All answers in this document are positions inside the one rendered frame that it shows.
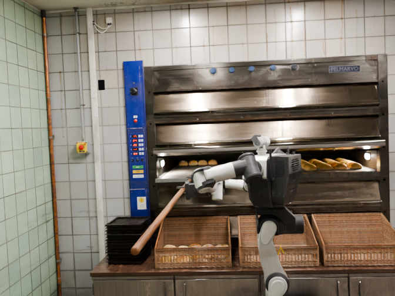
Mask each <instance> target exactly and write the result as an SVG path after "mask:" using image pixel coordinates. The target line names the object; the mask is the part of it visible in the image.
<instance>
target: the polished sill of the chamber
mask: <svg viewBox="0 0 395 296"><path fill-rule="evenodd" d="M364 176H380V171H378V170H367V171H330V172H310V173H301V175H300V179H305V178H325V177H364ZM242 177H243V176H239V177H235V178H232V179H233V180H242Z"/></svg>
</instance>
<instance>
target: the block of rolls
mask: <svg viewBox="0 0 395 296"><path fill-rule="evenodd" d="M301 164H302V168H303V169H304V170H306V171H315V170H317V168H318V169H320V170H331V169H332V168H333V169H336V170H346V169H347V168H349V169H361V168H362V165H361V164H360V163H356V162H353V161H350V160H346V159H342V158H337V159H335V160H332V159H328V158H325V159H323V160H322V161H320V160H317V159H311V160H310V161H309V162H307V161H305V160H303V159H301Z"/></svg>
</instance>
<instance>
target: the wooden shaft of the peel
mask: <svg viewBox="0 0 395 296"><path fill-rule="evenodd" d="M184 191H185V188H181V189H180V190H179V191H178V192H177V194H176V195H175V196H174V198H173V199H171V201H170V202H169V203H168V205H167V206H166V207H165V208H164V209H163V211H162V212H161V213H160V214H159V215H158V216H157V218H156V219H155V220H154V222H153V223H152V224H151V225H150V226H149V228H148V229H147V230H146V231H145V232H144V234H143V235H142V236H141V237H140V239H139V240H138V241H137V242H136V243H135V245H134V246H133V247H132V248H131V250H130V252H131V254H132V255H138V254H139V252H140V251H141V249H142V248H143V247H144V246H145V244H146V243H147V242H148V240H149V239H150V238H151V236H152V235H153V233H154V232H155V231H156V229H157V228H158V227H159V225H160V224H161V222H162V221H163V220H164V219H165V217H166V216H167V214H168V213H169V212H170V211H171V209H172V208H173V206H174V205H175V204H176V202H177V201H178V200H179V198H180V197H181V195H182V194H183V193H184Z"/></svg>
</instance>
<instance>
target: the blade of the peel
mask: <svg viewBox="0 0 395 296"><path fill-rule="evenodd" d="M187 177H191V176H163V177H160V178H158V179H155V183H166V182H185V181H186V180H187Z"/></svg>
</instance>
